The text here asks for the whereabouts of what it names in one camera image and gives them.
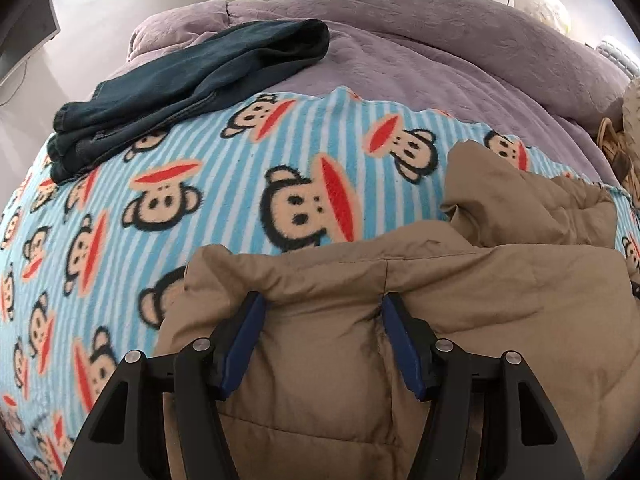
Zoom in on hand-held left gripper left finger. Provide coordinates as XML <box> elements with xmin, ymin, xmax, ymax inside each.
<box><xmin>60</xmin><ymin>290</ymin><xmax>267</xmax><ymax>480</ymax></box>

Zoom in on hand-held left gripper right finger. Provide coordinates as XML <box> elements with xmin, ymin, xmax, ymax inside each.
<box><xmin>381</xmin><ymin>291</ymin><xmax>587</xmax><ymax>480</ymax></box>

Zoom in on tan puffer jacket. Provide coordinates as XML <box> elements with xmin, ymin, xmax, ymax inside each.
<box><xmin>155</xmin><ymin>140</ymin><xmax>640</xmax><ymax>480</ymax></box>

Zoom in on blue striped monkey print blanket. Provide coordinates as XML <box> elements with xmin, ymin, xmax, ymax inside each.
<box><xmin>0</xmin><ymin>86</ymin><xmax>640</xmax><ymax>480</ymax></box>

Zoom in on dark teal jeans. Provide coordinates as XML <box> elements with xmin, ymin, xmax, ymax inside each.
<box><xmin>47</xmin><ymin>18</ymin><xmax>332</xmax><ymax>184</ymax></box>

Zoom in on purple bedspread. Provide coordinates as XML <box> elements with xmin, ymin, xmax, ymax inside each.
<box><xmin>127</xmin><ymin>0</ymin><xmax>637</xmax><ymax>183</ymax></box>

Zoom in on brown striped cloth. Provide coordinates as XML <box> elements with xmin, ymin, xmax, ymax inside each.
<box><xmin>596</xmin><ymin>116</ymin><xmax>640</xmax><ymax>196</ymax></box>

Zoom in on round beige pleated cushion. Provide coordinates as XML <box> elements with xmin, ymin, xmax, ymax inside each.
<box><xmin>620</xmin><ymin>77</ymin><xmax>640</xmax><ymax>146</ymax></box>

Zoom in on grey quilted headboard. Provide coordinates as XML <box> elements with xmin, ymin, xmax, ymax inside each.
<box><xmin>597</xmin><ymin>34</ymin><xmax>640</xmax><ymax>81</ymax></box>

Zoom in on white lace pillow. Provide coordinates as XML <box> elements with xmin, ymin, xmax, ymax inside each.
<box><xmin>512</xmin><ymin>0</ymin><xmax>572</xmax><ymax>36</ymax></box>

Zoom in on dark monitor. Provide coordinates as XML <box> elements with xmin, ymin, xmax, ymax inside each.
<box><xmin>0</xmin><ymin>0</ymin><xmax>62</xmax><ymax>81</ymax></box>

